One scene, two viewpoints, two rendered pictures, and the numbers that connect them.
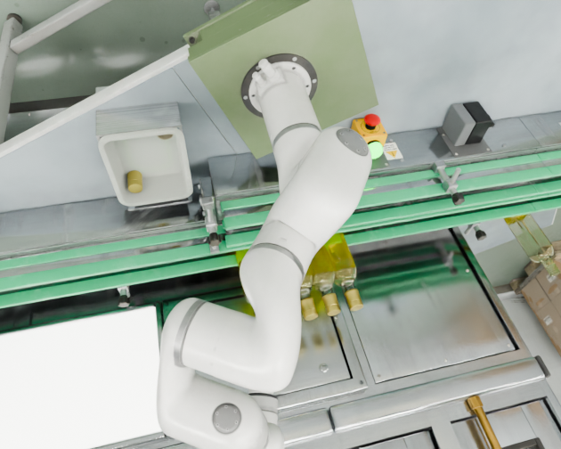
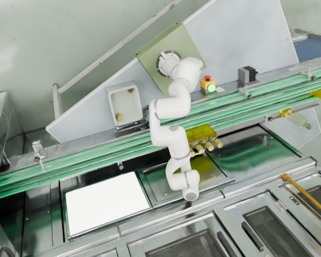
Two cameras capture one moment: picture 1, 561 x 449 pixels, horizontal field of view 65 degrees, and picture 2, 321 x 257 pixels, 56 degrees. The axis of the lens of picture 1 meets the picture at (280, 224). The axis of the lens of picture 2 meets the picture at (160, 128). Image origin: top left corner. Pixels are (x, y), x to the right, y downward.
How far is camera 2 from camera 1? 0.90 m
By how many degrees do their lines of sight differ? 22
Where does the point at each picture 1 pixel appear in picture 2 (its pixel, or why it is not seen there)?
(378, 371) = (239, 176)
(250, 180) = not seen: hidden behind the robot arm
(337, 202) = (192, 65)
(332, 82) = not seen: hidden behind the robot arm
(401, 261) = (240, 140)
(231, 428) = (175, 129)
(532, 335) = not seen: outside the picture
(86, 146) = (101, 104)
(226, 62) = (150, 56)
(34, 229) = (81, 143)
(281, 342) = (184, 93)
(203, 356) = (162, 106)
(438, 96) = (231, 66)
